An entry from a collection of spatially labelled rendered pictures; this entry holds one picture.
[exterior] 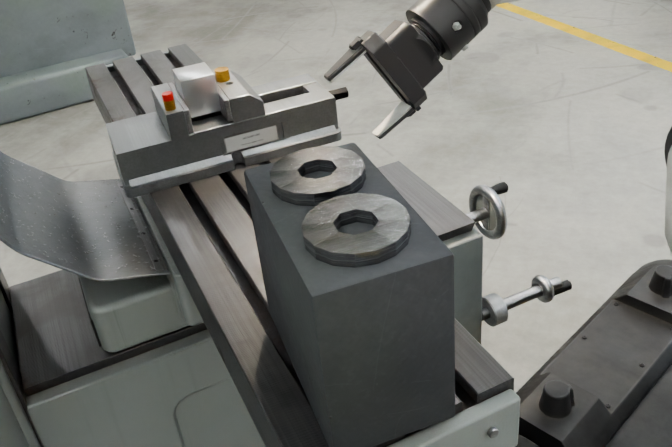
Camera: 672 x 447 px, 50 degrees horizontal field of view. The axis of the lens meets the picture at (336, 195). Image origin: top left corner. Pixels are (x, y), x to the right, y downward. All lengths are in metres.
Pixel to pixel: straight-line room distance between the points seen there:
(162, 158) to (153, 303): 0.21
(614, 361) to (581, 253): 1.25
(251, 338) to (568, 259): 1.77
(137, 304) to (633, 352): 0.79
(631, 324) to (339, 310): 0.85
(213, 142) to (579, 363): 0.68
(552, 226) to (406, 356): 2.02
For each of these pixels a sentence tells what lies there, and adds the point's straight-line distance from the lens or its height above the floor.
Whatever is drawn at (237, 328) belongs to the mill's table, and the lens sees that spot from 0.81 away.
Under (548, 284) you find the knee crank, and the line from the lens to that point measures 1.49.
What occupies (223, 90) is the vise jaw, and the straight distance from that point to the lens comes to 1.12.
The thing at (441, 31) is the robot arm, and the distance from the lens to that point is 0.94.
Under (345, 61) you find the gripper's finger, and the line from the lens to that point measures 0.93.
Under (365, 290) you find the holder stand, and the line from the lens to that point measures 0.56.
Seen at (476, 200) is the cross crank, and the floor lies 0.64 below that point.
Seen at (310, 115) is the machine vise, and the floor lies 0.98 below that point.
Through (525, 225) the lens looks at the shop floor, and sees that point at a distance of 2.60.
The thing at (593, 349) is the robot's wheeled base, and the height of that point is 0.59.
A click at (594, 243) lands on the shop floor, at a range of 2.54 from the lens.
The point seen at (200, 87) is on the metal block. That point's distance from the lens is 1.10.
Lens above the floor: 1.46
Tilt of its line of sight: 31 degrees down
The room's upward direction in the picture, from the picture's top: 6 degrees counter-clockwise
